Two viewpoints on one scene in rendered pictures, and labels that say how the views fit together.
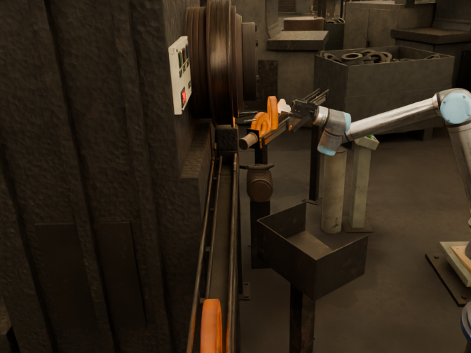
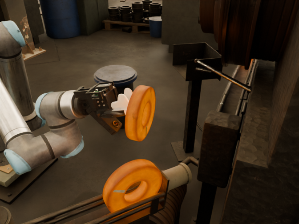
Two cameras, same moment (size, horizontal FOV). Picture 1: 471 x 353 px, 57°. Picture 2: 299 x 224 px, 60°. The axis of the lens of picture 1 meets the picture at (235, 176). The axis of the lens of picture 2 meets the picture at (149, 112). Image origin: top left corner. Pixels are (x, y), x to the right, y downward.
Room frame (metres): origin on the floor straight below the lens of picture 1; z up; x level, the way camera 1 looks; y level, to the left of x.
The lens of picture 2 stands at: (2.52, 0.06, 1.22)
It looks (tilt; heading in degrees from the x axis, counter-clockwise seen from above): 33 degrees down; 202
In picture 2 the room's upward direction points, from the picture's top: straight up
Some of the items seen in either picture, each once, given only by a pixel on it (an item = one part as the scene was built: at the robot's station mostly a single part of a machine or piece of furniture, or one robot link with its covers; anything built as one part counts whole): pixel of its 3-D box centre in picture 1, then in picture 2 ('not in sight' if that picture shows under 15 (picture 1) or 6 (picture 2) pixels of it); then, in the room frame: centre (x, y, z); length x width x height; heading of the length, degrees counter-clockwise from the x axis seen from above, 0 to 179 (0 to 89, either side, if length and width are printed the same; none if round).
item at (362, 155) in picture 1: (359, 179); not in sight; (2.29, -0.73, 0.31); 0.24 x 0.16 x 0.62; 178
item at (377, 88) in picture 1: (373, 92); not in sight; (4.04, -1.34, 0.39); 1.03 x 0.83 x 0.77; 103
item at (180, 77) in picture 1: (181, 73); not in sight; (1.29, 0.15, 1.15); 0.26 x 0.02 x 0.18; 178
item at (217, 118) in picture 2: (227, 150); (219, 150); (1.87, 0.03, 0.68); 0.11 x 0.08 x 0.24; 88
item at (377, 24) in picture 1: (382, 48); not in sight; (5.67, -1.94, 0.55); 1.10 x 0.53 x 1.10; 18
